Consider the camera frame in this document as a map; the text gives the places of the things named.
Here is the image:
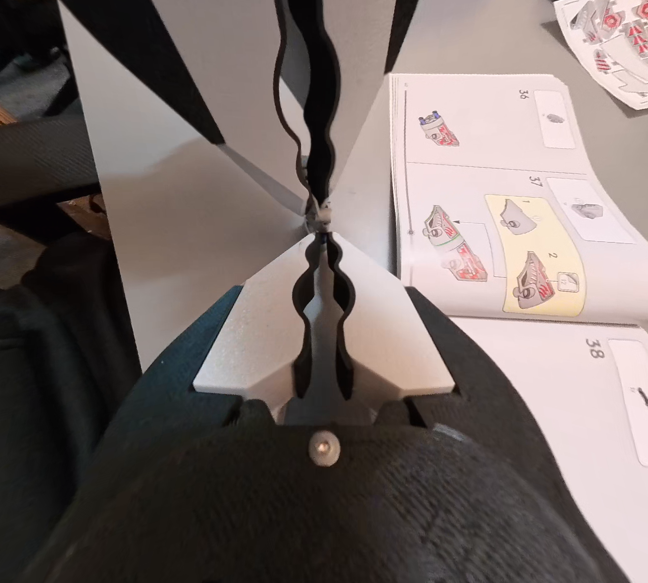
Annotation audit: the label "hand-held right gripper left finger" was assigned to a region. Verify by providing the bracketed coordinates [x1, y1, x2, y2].
[192, 233, 315, 423]

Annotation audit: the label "grey mesh office chair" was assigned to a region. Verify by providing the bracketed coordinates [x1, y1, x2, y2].
[0, 109, 104, 209]

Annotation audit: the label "toy instruction booklet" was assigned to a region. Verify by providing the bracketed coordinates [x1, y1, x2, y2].
[389, 73, 648, 467]

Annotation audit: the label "person's dark trousers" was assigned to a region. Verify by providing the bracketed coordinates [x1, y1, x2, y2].
[0, 234, 143, 583]

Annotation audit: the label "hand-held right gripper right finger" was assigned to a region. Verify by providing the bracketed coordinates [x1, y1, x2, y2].
[324, 233, 456, 425]

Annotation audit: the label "grey toy part blue pins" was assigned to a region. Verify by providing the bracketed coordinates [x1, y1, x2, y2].
[304, 201, 334, 245]

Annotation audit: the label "toy sticker sheet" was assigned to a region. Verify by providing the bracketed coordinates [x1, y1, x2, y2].
[553, 0, 648, 111]

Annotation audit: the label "grey desk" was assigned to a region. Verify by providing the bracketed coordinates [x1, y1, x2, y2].
[57, 0, 648, 583]

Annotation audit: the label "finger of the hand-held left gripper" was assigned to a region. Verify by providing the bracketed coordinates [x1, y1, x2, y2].
[281, 0, 410, 211]
[124, 0, 316, 218]

